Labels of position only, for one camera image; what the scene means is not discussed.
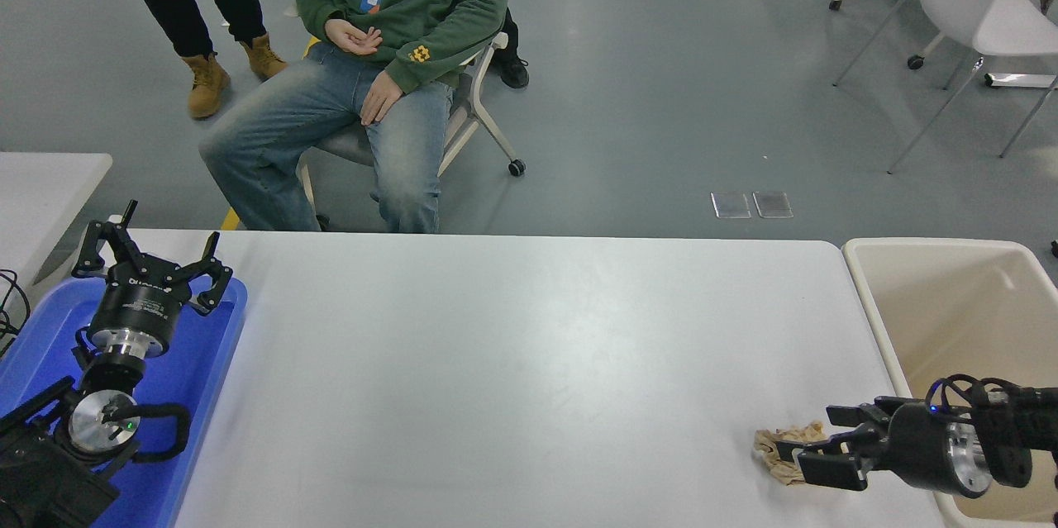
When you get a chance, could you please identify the grey office chair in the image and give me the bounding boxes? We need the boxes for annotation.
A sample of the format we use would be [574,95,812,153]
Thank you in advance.
[284,2,528,233]

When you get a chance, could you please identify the tan paper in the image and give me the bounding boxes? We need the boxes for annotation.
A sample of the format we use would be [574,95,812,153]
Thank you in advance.
[752,421,827,488]

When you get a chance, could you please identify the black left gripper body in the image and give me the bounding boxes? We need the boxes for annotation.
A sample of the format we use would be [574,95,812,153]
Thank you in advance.
[88,266,193,350]

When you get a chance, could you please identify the black cables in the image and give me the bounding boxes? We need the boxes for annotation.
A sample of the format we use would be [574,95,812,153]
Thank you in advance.
[0,269,32,357]

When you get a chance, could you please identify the white table foot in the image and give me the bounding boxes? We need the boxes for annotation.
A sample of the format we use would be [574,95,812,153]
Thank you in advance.
[985,72,1058,90]

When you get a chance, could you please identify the metal floor plate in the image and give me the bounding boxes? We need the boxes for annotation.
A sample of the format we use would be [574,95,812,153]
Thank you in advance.
[712,192,753,220]
[753,191,795,219]

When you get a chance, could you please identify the person's right hand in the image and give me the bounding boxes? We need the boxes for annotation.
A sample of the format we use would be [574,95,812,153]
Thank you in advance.
[325,17,384,56]

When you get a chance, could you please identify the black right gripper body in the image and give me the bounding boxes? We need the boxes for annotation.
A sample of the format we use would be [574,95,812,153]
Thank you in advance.
[884,400,990,500]

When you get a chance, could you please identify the person's left hand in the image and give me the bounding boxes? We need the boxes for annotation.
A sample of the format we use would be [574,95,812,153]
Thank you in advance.
[360,69,406,127]

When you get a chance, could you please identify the blue plastic tray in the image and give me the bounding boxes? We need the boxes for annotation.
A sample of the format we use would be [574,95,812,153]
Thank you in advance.
[0,276,249,528]

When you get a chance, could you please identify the white side table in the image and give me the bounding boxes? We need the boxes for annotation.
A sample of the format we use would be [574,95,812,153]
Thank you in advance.
[0,151,115,302]

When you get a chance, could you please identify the large pale plastic bin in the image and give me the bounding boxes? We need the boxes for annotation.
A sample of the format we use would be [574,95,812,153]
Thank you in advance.
[841,238,1058,528]

